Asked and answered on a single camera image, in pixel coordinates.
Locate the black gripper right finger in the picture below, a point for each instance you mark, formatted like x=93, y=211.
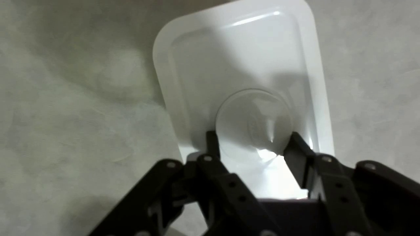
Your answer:
x=367, y=199

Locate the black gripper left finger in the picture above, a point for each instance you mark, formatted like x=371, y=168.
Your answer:
x=161, y=194

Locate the white rectangular container lid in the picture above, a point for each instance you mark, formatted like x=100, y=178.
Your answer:
x=249, y=71

